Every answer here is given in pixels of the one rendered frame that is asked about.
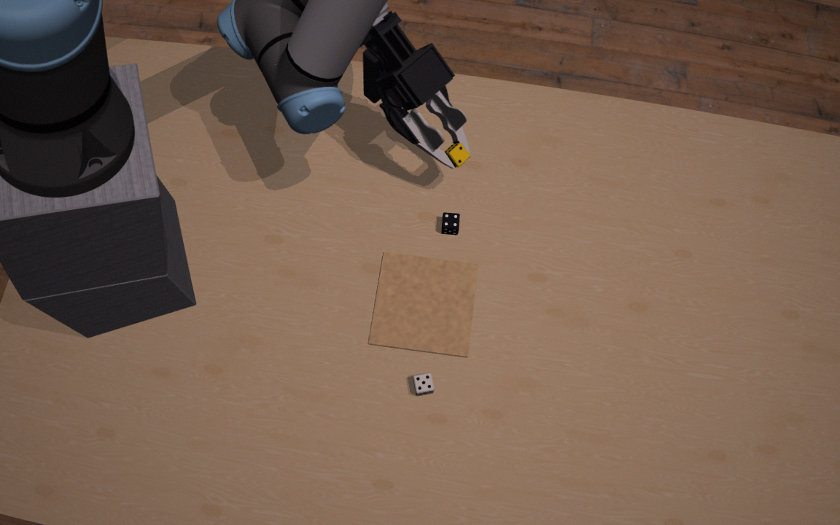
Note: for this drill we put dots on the grey die with black pips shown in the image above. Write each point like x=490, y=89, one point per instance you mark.
x=423, y=384

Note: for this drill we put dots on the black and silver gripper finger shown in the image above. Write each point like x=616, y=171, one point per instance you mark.
x=452, y=118
x=414, y=128

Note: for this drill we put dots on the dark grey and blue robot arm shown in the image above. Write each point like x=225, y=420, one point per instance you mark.
x=65, y=126

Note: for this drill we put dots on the yellow die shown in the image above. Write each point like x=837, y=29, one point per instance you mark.
x=458, y=154

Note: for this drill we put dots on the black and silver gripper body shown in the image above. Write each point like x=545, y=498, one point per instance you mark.
x=418, y=73

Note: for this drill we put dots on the brown square mat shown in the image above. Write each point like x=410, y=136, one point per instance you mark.
x=424, y=304

